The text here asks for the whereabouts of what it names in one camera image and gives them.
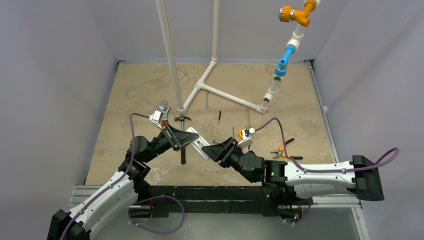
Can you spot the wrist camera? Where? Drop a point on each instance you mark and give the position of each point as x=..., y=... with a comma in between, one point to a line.
x=249, y=141
x=156, y=119

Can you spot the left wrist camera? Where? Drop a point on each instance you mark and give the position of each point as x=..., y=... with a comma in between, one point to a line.
x=156, y=119

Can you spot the aluminium rail frame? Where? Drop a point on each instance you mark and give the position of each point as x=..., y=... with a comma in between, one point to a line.
x=325, y=201

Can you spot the white pvc pipe frame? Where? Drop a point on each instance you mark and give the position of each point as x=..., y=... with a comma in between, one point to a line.
x=182, y=106

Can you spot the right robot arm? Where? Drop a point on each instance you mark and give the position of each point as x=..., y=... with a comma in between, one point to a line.
x=359, y=177

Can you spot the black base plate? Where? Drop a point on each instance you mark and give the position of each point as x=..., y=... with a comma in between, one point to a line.
x=159, y=201

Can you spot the small silver spanner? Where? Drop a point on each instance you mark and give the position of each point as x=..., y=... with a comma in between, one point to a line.
x=207, y=100

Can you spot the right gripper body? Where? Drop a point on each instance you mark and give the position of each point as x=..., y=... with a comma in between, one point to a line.
x=224, y=152

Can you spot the orange tape measure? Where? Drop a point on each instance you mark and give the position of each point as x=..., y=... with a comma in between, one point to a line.
x=244, y=133

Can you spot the red adjustable wrench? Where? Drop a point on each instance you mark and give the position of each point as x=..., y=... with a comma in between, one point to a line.
x=164, y=109

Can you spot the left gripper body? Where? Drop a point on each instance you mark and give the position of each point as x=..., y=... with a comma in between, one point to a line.
x=161, y=144

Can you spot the white remote control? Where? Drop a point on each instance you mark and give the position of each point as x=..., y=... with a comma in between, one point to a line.
x=199, y=143

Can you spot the small black screwdriver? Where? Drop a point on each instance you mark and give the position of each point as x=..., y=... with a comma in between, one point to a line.
x=219, y=117

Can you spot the blue pipe fitting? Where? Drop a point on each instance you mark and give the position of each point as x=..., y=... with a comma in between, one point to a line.
x=282, y=66

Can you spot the orange pipe valve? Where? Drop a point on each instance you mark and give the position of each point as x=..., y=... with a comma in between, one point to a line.
x=302, y=16

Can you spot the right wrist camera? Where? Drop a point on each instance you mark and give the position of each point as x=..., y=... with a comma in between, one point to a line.
x=249, y=141

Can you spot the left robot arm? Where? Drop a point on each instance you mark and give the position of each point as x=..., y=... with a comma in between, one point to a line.
x=126, y=187

